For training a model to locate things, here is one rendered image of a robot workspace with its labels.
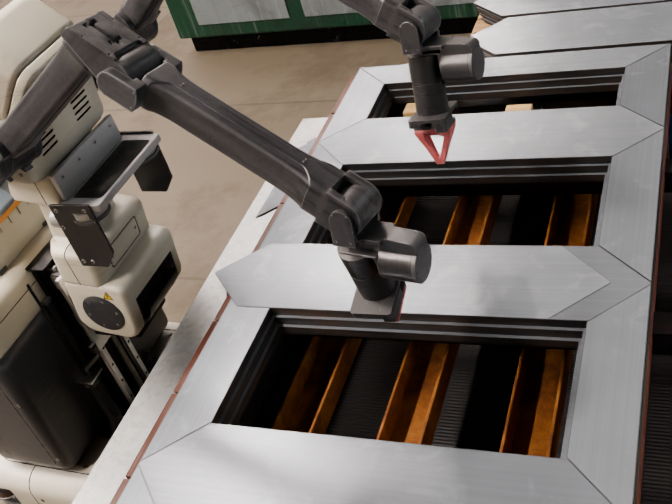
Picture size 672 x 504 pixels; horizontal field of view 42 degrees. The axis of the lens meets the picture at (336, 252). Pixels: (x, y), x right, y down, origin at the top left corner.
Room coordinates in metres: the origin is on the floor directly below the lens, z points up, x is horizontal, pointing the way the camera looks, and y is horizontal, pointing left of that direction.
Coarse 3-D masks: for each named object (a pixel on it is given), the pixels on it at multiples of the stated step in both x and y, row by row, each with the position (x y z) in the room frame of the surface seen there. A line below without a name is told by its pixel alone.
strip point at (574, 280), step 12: (564, 252) 1.12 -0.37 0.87; (564, 264) 1.09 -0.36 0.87; (576, 264) 1.08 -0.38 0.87; (564, 276) 1.07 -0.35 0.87; (576, 276) 1.06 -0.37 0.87; (588, 276) 1.05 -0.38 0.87; (600, 276) 1.04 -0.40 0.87; (552, 288) 1.05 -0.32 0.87; (564, 288) 1.04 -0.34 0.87; (576, 288) 1.03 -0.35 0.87; (588, 288) 1.02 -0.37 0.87; (600, 288) 1.01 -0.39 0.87; (552, 300) 1.02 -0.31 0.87; (564, 300) 1.01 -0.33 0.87; (576, 300) 1.00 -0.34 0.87; (552, 312) 0.99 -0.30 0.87
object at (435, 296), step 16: (432, 256) 1.22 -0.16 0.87; (448, 256) 1.21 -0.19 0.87; (464, 256) 1.20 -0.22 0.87; (432, 272) 1.18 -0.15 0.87; (448, 272) 1.17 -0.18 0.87; (416, 288) 1.16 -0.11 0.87; (432, 288) 1.14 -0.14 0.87; (448, 288) 1.13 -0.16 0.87; (416, 304) 1.12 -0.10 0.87; (432, 304) 1.10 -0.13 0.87; (448, 304) 1.09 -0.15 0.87
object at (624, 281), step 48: (384, 96) 1.88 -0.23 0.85; (480, 96) 1.78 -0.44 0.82; (624, 288) 1.00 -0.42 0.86; (384, 336) 1.11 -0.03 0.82; (432, 336) 1.07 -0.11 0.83; (480, 336) 1.03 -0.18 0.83; (528, 336) 0.99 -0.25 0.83; (576, 336) 0.96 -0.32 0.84; (240, 384) 1.08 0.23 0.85; (576, 384) 0.85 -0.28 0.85
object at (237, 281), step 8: (264, 248) 1.41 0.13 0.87; (248, 256) 1.40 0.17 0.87; (256, 256) 1.40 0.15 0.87; (264, 256) 1.39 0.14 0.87; (240, 264) 1.39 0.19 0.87; (248, 264) 1.38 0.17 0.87; (256, 264) 1.37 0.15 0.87; (232, 272) 1.37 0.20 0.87; (240, 272) 1.36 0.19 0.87; (248, 272) 1.35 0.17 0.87; (224, 280) 1.35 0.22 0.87; (232, 280) 1.35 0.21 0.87; (240, 280) 1.34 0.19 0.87; (248, 280) 1.33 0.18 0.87; (232, 288) 1.32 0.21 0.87; (240, 288) 1.31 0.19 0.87; (232, 296) 1.30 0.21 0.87; (240, 296) 1.29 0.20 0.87
